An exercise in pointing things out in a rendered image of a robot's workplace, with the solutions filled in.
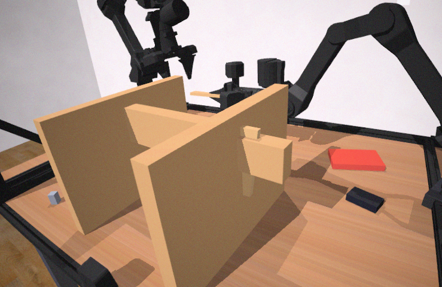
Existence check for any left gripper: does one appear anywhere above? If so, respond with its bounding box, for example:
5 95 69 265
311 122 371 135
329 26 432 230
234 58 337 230
142 28 198 80

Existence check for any tan wooden board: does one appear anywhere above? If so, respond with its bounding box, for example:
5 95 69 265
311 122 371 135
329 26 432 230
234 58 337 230
130 84 288 287
33 75 188 235

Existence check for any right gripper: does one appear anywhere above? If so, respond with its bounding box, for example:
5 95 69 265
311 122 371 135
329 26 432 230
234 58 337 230
209 61 259 103

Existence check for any red flat block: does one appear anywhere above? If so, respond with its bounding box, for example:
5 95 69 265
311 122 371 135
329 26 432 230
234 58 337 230
328 149 386 171

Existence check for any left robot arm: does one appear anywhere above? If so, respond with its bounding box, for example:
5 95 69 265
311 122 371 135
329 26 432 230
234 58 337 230
97 0 190 86

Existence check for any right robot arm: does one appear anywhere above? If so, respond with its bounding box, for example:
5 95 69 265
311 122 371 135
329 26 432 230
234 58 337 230
220 2 442 146

